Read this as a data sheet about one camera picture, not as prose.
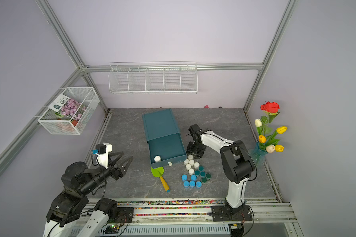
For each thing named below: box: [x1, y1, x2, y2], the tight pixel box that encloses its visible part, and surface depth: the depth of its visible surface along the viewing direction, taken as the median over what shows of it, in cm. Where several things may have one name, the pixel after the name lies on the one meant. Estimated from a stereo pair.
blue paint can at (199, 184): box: [195, 180, 203, 190], surface depth 82 cm
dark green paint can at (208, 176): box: [205, 172, 213, 180], surface depth 86 cm
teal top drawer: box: [146, 132, 188, 169], surface depth 82 cm
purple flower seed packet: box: [48, 93, 88, 121], surface depth 75 cm
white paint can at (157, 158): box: [153, 155, 162, 162], surface depth 76 cm
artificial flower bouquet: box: [254, 101, 288, 154], surface depth 74 cm
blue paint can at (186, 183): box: [182, 180, 190, 189], surface depth 82 cm
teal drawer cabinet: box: [141, 108, 180, 142], surface depth 86 cm
